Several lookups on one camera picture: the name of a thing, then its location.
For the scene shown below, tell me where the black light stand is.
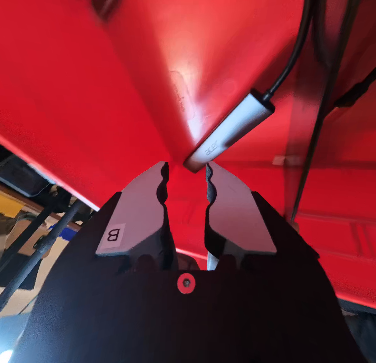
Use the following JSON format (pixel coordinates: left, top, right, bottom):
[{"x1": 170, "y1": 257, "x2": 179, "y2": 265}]
[{"x1": 0, "y1": 197, "x2": 87, "y2": 312}]

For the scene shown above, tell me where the grey usb hub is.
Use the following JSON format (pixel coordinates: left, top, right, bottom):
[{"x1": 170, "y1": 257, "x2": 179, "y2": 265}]
[{"x1": 183, "y1": 89, "x2": 276, "y2": 173}]

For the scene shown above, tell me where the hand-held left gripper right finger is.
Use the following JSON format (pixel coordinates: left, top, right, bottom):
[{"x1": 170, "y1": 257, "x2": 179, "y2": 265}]
[{"x1": 204, "y1": 161, "x2": 278, "y2": 271}]

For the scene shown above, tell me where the black braided angled-plug cable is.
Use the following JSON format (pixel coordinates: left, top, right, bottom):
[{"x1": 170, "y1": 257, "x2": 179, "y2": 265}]
[{"x1": 290, "y1": 0, "x2": 365, "y2": 222}]

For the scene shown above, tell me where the yellow plastic bin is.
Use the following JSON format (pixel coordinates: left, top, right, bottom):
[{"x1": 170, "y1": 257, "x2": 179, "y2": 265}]
[{"x1": 0, "y1": 190, "x2": 24, "y2": 220}]

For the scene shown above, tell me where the dark grey box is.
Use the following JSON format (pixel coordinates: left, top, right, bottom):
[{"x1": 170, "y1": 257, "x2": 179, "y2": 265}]
[{"x1": 0, "y1": 155, "x2": 57, "y2": 198}]

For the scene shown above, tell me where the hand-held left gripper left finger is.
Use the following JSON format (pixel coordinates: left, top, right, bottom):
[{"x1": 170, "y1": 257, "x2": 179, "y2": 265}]
[{"x1": 95, "y1": 161, "x2": 174, "y2": 264}]

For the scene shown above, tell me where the red plastic bin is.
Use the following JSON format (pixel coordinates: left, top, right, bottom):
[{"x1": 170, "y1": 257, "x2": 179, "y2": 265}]
[{"x1": 0, "y1": 0, "x2": 376, "y2": 310}]

